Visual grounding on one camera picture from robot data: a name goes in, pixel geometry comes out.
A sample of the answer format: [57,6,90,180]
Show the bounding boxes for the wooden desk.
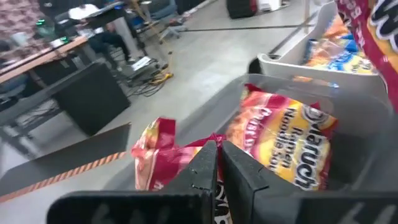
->
[0,35,90,85]

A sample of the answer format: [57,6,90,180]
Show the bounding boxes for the blue office chair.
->
[133,0,187,40]

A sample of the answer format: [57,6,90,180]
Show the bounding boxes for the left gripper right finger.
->
[222,141,398,224]

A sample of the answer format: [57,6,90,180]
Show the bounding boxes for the person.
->
[68,2,133,65]

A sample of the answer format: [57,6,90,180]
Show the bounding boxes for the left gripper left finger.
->
[46,140,218,224]

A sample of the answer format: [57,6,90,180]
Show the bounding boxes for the patterned red panel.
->
[0,0,47,60]

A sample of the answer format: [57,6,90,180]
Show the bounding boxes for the black cabinet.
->
[52,62,131,137]

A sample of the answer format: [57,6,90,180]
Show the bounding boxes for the small white sheet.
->
[130,55,153,72]

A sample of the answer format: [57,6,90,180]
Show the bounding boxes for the black mat with striped edge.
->
[0,123,131,203]

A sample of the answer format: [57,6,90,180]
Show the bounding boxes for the black box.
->
[226,0,259,19]

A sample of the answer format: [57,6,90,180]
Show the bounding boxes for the grey translucent plastic bin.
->
[174,73,398,194]

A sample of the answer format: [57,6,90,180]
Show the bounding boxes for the yellow floor cable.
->
[148,72,174,86]

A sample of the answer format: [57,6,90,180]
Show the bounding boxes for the white plastic bin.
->
[248,0,389,103]

